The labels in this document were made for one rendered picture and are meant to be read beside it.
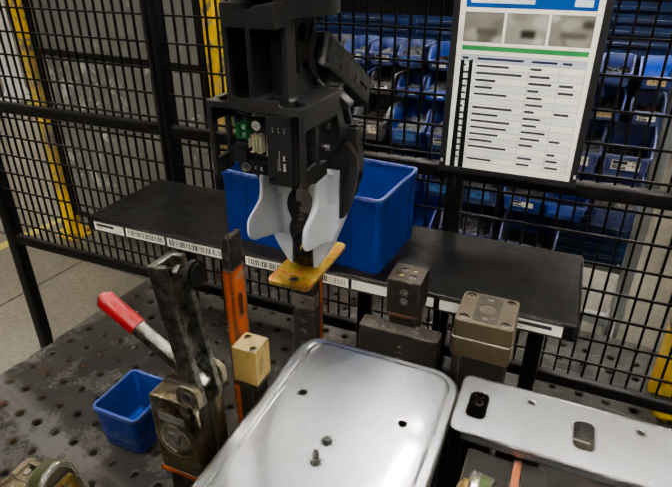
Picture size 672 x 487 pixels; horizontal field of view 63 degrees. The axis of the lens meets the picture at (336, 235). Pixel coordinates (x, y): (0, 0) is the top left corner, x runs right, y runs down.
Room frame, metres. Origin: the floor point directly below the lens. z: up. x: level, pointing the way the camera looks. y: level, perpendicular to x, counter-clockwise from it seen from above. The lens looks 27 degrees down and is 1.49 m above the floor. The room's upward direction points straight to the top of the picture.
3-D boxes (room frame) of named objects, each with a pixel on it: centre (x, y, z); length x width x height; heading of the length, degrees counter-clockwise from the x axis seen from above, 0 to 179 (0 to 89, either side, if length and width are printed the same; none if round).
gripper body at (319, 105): (0.38, 0.04, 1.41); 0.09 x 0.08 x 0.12; 157
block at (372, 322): (0.65, -0.09, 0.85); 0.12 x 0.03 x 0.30; 67
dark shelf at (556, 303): (0.89, 0.03, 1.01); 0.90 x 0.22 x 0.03; 67
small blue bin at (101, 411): (0.74, 0.36, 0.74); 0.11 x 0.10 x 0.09; 157
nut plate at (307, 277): (0.41, 0.02, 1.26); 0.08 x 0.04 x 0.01; 157
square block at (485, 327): (0.62, -0.21, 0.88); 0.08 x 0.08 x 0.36; 67
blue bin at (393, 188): (0.89, 0.03, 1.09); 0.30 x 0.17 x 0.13; 62
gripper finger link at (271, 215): (0.40, 0.05, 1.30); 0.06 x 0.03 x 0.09; 157
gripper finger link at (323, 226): (0.38, 0.01, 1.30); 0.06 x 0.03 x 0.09; 157
